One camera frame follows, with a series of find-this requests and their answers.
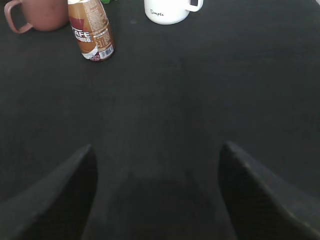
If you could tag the maroon ceramic mug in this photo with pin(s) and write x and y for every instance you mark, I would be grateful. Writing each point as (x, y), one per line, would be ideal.
(41, 15)

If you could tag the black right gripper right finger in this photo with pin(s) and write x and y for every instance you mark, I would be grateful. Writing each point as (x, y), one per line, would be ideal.
(260, 204)

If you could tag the white Simple mug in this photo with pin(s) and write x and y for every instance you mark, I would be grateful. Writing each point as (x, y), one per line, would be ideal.
(168, 12)

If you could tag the brown coffee drink bottle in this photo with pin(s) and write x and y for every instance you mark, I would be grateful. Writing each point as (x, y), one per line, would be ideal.
(91, 28)

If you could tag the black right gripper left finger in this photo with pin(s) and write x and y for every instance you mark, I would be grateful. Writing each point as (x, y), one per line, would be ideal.
(58, 206)

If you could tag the green sprite bottle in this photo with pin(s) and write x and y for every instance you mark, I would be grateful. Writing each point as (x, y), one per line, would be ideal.
(107, 1)

